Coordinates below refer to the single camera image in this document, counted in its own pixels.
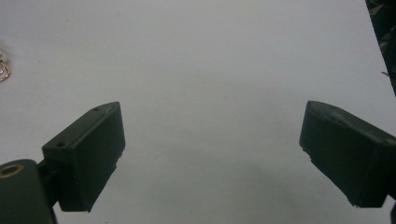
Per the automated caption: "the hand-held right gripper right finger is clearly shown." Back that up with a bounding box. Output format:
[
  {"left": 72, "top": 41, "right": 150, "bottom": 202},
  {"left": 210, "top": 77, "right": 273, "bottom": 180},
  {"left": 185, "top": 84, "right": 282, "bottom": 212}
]
[{"left": 299, "top": 100, "right": 396, "bottom": 208}]

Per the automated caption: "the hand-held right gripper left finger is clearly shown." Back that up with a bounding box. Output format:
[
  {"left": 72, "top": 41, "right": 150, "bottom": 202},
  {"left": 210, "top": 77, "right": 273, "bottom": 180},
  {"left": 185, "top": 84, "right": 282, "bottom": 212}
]
[{"left": 41, "top": 101, "right": 126, "bottom": 214}]

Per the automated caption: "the dark patterned cloth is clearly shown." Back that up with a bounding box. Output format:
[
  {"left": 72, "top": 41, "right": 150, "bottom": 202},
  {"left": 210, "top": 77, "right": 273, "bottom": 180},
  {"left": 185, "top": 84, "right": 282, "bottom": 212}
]
[{"left": 364, "top": 0, "right": 396, "bottom": 98}]

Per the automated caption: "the gold wire ring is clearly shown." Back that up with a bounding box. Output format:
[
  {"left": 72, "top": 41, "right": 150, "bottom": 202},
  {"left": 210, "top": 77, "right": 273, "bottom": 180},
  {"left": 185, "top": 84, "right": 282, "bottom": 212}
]
[{"left": 0, "top": 49, "right": 11, "bottom": 83}]

